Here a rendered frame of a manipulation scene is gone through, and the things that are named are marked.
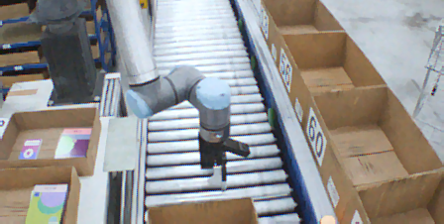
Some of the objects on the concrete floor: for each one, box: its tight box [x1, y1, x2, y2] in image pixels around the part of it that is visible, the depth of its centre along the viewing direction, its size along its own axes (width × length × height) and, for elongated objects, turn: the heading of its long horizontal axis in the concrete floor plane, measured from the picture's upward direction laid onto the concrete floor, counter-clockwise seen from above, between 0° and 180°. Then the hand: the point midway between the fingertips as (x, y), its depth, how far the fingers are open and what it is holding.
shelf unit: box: [0, 0, 117, 101], centre depth 255 cm, size 98×49×196 cm, turn 98°
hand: (223, 176), depth 124 cm, fingers open, 10 cm apart
